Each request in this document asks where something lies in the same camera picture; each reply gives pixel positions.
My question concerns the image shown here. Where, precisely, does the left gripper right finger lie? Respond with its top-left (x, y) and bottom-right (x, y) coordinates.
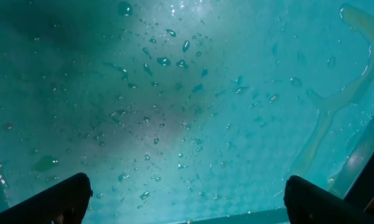
top-left (284, 175), bottom-right (374, 224)

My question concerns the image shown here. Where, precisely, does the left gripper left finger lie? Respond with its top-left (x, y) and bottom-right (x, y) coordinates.
top-left (0, 173), bottom-right (93, 224)

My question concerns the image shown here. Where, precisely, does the black water tray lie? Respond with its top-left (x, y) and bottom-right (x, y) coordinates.
top-left (344, 153), bottom-right (374, 216)

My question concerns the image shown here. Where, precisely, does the teal plastic tray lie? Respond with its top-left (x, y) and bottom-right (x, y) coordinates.
top-left (0, 0), bottom-right (374, 223)

